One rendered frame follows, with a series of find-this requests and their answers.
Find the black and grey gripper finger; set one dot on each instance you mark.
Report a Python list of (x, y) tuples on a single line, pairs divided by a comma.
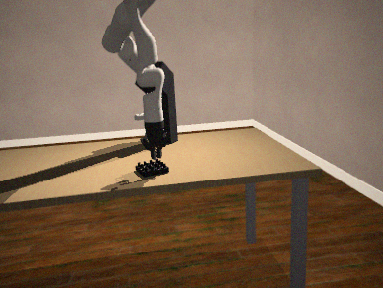
[(162, 141), (147, 145)]

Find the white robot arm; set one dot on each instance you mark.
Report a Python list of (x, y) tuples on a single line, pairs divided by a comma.
[(137, 57)]

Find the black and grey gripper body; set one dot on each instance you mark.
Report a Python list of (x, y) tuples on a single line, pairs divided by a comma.
[(150, 130)]

